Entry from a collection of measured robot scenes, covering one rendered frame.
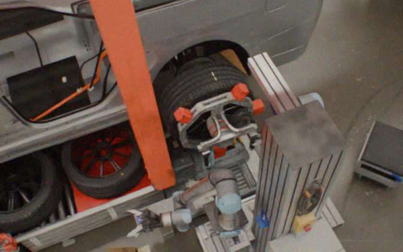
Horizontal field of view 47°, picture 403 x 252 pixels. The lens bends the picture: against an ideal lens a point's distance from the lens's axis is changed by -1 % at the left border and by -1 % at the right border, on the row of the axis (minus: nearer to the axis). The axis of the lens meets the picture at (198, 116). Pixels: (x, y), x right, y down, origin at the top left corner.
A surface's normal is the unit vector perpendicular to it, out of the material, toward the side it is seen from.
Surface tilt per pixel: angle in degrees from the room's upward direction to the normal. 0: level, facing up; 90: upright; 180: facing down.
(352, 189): 0
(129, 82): 90
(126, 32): 90
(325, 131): 0
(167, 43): 90
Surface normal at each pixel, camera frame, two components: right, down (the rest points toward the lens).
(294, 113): -0.06, -0.54
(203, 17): 0.36, 0.77
